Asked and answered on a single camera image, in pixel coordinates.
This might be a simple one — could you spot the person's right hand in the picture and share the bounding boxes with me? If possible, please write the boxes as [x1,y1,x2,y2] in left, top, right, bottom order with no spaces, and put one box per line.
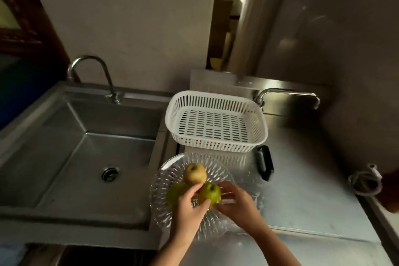
[214,181,266,236]

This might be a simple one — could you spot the person's left hand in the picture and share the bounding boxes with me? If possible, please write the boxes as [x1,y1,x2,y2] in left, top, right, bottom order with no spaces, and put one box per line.
[169,183,211,243]

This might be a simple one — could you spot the green apple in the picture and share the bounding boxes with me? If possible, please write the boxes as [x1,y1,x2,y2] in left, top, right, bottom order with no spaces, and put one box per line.
[198,182,222,210]
[166,182,189,208]

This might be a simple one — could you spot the person's left forearm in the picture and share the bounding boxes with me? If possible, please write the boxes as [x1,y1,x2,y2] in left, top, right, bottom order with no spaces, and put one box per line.
[149,235,195,266]

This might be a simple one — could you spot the person's right forearm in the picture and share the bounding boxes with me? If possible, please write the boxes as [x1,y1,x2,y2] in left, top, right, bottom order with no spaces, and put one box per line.
[251,225,302,266]

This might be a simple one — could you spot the yellow apple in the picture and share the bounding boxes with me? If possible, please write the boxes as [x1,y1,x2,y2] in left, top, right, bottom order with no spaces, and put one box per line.
[183,163,207,186]

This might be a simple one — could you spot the clear ribbed glass plate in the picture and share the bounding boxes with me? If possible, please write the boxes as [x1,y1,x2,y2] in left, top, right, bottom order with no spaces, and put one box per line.
[149,152,238,242]

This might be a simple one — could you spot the white slotted plastic basket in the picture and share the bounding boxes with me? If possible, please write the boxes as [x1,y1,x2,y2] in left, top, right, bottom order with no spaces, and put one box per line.
[165,90,269,153]

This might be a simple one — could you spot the round sink drain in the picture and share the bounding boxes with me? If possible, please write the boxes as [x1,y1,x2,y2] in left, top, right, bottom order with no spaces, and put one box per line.
[101,167,120,183]

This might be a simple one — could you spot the low straight steel faucet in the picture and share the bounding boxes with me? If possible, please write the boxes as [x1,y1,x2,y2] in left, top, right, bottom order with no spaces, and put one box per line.
[254,88,321,110]

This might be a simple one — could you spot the stainless steel sink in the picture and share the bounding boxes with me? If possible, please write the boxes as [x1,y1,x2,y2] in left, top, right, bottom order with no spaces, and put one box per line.
[0,81,175,251]

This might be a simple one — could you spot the tall curved steel faucet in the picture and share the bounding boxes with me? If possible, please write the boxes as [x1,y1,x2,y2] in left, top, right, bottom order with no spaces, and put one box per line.
[67,55,122,105]

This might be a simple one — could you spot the brown object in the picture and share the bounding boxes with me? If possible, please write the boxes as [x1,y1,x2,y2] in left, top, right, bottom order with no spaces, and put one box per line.
[378,167,399,214]

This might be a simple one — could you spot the black handled tool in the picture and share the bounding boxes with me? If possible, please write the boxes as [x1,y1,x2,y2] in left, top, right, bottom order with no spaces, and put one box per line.
[255,145,275,182]

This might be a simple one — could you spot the coiled white cable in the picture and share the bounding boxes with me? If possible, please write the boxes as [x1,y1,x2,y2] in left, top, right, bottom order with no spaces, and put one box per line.
[348,164,383,197]

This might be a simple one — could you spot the dark wooden frame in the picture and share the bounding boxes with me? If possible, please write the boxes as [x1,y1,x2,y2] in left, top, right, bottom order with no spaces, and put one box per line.
[0,0,71,65]

